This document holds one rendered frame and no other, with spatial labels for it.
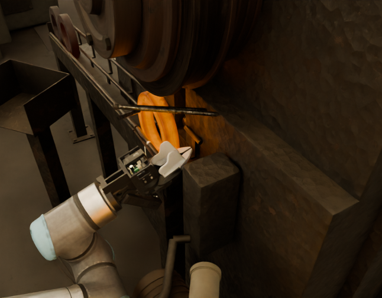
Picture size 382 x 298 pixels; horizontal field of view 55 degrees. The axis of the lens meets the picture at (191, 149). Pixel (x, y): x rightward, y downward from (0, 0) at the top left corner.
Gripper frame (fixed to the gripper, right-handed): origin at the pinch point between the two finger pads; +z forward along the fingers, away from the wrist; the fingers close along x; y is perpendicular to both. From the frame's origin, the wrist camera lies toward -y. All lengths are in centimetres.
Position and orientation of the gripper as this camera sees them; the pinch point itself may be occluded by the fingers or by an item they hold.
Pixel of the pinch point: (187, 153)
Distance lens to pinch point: 83.4
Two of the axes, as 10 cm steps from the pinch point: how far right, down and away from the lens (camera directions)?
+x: -5.0, -5.5, 6.7
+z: 8.3, -5.4, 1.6
